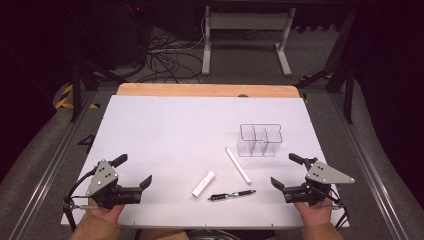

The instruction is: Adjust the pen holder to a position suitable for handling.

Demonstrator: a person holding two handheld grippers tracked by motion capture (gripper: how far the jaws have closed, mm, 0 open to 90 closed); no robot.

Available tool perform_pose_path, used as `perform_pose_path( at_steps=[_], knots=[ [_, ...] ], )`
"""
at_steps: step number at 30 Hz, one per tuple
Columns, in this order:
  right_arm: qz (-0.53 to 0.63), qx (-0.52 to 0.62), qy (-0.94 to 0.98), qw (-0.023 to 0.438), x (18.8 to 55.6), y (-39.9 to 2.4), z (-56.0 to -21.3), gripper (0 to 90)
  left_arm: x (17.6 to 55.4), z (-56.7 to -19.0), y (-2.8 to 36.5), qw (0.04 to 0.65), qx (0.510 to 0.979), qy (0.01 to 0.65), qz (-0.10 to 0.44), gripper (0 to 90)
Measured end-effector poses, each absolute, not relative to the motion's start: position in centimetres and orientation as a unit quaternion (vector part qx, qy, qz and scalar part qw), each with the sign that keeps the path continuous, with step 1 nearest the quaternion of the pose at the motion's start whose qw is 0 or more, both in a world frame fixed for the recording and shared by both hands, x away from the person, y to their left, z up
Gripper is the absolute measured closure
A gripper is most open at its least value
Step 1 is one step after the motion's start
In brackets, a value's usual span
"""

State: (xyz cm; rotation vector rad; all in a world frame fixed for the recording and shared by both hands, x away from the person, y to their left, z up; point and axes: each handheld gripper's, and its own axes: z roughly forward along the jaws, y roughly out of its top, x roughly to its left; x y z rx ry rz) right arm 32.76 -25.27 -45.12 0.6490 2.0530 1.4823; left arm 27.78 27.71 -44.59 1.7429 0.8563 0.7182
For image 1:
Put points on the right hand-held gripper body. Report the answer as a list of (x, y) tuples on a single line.
[(322, 175)]

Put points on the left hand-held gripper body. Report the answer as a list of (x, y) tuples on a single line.
[(104, 181)]

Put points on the clear plastic pen organizer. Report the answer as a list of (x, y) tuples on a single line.
[(266, 146)]

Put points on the white pen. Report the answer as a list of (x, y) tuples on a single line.
[(238, 165)]

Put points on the black pen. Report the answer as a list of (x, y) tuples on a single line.
[(230, 195)]

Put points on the person's left hand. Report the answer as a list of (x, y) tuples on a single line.
[(107, 214)]

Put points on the person's right hand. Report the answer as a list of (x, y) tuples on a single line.
[(313, 215)]

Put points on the person's leg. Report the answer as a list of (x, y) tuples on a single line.
[(163, 235)]

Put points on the white board sheet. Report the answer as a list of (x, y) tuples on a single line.
[(173, 133)]

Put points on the white correction tape tube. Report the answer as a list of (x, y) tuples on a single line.
[(203, 184)]

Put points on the yellow black floor tape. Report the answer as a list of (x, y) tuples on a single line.
[(63, 101)]

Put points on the black tripod stand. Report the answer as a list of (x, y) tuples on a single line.
[(77, 86)]

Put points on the black metal stand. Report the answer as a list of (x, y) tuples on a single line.
[(348, 86)]

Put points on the wooden table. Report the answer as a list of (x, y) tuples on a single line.
[(200, 90)]

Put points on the black cabinet with red light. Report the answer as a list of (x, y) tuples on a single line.
[(123, 33)]

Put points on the white metal stand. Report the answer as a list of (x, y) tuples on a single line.
[(246, 21)]

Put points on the aluminium floor rail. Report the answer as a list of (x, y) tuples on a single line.
[(50, 170), (370, 170)]

